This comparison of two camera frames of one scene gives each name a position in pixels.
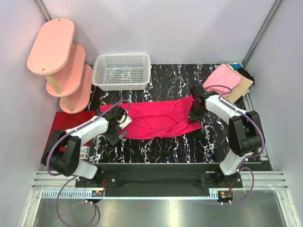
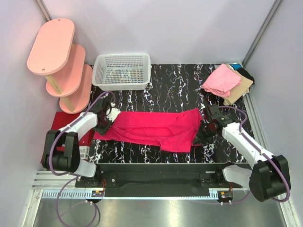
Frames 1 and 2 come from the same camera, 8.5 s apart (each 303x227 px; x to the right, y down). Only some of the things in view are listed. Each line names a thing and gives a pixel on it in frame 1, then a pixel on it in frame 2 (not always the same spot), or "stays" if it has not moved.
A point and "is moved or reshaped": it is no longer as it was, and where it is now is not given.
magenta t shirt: [158, 119] is moved or reshaped
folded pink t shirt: [221, 75] stays
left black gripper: [113, 138] -> [102, 131]
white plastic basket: [122, 72] stays
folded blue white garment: [235, 65] stays
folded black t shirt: [246, 74] stays
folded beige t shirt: [238, 91] stays
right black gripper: [193, 118] -> [201, 140]
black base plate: [159, 175] stays
